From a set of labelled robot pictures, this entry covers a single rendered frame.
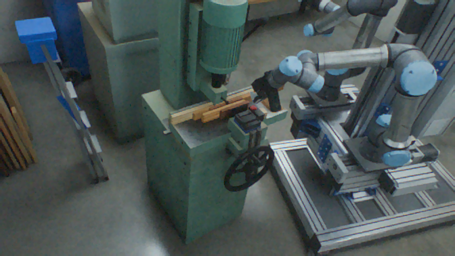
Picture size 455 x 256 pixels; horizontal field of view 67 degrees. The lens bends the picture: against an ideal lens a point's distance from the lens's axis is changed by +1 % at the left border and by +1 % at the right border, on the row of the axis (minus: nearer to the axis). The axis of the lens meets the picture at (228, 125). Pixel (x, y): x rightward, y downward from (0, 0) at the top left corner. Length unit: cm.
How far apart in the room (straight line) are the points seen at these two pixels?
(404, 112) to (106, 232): 182
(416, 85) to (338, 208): 121
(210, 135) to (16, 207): 149
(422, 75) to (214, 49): 78
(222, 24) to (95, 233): 158
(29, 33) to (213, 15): 92
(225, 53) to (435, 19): 93
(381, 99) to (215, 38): 98
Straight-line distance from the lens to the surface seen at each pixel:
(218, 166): 180
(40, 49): 193
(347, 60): 150
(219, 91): 161
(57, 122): 314
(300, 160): 260
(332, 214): 238
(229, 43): 143
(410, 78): 142
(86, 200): 256
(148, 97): 199
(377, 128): 180
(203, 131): 164
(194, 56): 161
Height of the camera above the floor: 205
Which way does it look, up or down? 43 degrees down
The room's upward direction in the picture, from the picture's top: 9 degrees clockwise
